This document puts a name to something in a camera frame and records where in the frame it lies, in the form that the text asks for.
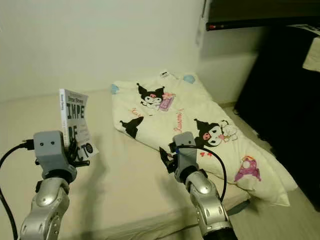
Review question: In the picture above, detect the mattress with beige sheet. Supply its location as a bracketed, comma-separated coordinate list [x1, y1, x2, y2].
[0, 90, 251, 240]

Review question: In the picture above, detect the cream cartoon print quilt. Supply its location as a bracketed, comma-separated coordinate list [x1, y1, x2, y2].
[110, 71, 298, 207]

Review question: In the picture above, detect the beige towel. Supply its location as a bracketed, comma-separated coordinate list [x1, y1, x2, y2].
[302, 37, 320, 72]

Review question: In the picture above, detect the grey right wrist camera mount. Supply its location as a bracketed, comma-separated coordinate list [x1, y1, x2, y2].
[175, 131, 201, 172]

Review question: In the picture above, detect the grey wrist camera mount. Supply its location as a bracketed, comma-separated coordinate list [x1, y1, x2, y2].
[33, 131, 72, 172]
[175, 131, 201, 172]

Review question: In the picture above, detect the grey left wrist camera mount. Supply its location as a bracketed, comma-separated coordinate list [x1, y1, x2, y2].
[33, 131, 72, 172]

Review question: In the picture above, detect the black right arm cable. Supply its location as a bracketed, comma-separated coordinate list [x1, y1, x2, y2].
[177, 145, 227, 201]

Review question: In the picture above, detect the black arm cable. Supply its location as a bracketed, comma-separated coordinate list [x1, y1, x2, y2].
[177, 145, 227, 201]
[0, 141, 36, 240]

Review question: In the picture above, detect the dark bed frame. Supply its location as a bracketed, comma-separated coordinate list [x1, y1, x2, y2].
[227, 200, 251, 217]

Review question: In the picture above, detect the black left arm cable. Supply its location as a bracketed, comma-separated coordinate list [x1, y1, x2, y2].
[0, 141, 36, 240]

